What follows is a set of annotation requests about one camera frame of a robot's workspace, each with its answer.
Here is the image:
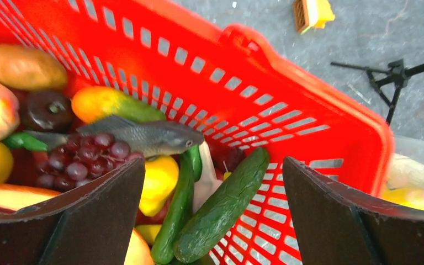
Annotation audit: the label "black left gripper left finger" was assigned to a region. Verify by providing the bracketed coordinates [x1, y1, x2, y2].
[0, 159, 145, 264]

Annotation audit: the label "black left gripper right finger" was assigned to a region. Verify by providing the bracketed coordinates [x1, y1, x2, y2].
[283, 156, 424, 264]

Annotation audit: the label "clear zip top bag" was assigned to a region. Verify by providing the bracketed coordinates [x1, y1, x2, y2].
[381, 136, 424, 210]

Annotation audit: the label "dark green toy cucumber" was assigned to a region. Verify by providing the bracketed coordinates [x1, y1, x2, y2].
[173, 147, 269, 263]

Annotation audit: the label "red plastic shopping basket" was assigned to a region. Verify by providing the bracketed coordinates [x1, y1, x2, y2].
[0, 1, 394, 264]

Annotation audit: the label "white radish with leaves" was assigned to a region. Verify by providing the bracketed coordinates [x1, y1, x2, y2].
[386, 153, 424, 189]

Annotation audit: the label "orange yellow toy mango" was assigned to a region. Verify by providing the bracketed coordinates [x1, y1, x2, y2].
[381, 188, 424, 210]

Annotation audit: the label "purple toy grapes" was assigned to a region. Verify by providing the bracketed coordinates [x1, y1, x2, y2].
[35, 132, 145, 192]

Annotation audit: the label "yellow toy bell pepper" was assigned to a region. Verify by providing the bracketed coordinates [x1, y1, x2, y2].
[139, 156, 179, 217]

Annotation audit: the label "grey toy fish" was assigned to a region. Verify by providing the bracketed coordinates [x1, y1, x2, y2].
[25, 115, 205, 158]

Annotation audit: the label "brown toy meat slice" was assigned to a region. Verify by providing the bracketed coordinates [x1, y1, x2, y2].
[0, 184, 60, 214]

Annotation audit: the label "orange green toy papaya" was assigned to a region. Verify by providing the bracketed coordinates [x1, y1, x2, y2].
[71, 86, 166, 124]

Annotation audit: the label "dark purple toy mangosteen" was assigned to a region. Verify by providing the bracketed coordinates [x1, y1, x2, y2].
[20, 89, 76, 133]

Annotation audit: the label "black mini tripod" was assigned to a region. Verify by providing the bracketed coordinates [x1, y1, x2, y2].
[330, 59, 424, 124]

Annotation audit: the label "brown toy potato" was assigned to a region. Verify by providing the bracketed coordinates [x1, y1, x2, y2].
[0, 44, 68, 91]

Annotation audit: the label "yellow green toy block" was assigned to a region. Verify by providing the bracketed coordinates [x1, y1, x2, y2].
[293, 0, 336, 34]

